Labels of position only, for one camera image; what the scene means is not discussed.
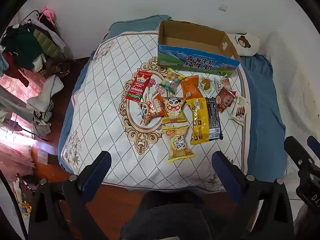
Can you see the pink plush toy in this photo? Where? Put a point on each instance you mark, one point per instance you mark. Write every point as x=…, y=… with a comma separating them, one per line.
x=47, y=12

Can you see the bear print pillow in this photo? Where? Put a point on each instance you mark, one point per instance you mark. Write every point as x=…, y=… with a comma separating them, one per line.
x=246, y=43

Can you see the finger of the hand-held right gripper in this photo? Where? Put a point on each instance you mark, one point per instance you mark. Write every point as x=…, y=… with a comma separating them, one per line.
x=314, y=145
x=296, y=151

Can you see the long white cookie packet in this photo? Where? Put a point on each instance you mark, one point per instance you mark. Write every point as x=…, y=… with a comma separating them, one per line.
x=240, y=111

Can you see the clear thin snack packet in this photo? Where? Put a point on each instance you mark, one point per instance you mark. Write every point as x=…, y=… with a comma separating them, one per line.
x=217, y=85

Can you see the yellow biscuit packet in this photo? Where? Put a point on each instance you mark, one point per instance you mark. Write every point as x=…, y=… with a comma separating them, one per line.
x=178, y=142

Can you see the white garment pile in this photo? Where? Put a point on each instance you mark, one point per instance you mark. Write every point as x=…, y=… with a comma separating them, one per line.
x=47, y=90

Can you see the dark red garment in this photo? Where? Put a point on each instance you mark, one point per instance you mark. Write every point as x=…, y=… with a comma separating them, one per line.
x=15, y=68

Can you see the dark red snack packet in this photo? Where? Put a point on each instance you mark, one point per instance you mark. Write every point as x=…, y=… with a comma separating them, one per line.
x=225, y=101

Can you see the colourful candy ball bag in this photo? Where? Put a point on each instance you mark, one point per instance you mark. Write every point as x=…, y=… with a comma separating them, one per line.
x=171, y=82

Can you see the long yellow snack packet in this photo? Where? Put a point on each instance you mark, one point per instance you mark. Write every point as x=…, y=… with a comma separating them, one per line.
x=198, y=122

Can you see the small white cookie packet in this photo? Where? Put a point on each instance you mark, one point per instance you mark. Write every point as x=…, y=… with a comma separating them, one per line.
x=226, y=82

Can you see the yellow panda snack packet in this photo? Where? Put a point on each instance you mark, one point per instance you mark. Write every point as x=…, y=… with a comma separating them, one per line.
x=173, y=110

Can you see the printed cardboard box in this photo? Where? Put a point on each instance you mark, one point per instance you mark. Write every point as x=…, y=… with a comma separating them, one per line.
x=197, y=62

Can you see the orange panda snack packet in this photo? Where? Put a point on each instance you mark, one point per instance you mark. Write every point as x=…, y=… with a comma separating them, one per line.
x=150, y=108

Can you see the blue bed sheet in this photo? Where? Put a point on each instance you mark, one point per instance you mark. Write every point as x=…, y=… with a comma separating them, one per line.
x=262, y=105

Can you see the green puffer jacket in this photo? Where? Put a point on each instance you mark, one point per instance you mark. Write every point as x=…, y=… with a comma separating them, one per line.
x=47, y=43

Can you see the white fleece blanket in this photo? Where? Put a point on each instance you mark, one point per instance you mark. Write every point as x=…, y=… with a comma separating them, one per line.
x=295, y=85

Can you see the red snack packet green stripe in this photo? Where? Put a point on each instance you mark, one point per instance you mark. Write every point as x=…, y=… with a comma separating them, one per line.
x=137, y=86

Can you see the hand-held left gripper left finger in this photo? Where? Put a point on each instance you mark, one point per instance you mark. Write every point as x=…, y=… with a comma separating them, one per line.
x=96, y=177

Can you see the white floral printed quilt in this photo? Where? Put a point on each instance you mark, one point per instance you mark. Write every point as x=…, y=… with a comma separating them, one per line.
x=105, y=105

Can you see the white wall socket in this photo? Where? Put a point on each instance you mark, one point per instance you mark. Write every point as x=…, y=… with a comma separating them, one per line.
x=222, y=7

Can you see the dark green garment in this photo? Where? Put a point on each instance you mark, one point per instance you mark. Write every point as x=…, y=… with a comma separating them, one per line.
x=22, y=47

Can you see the braised egg clear packet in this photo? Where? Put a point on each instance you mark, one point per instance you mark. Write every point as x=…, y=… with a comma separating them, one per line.
x=206, y=83

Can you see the black snack packet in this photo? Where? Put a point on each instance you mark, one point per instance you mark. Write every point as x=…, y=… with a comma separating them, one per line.
x=213, y=120

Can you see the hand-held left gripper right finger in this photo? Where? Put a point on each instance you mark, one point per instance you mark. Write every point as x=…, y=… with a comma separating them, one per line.
x=226, y=177

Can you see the striped dark garment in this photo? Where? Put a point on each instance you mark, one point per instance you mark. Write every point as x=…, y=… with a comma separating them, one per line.
x=41, y=123

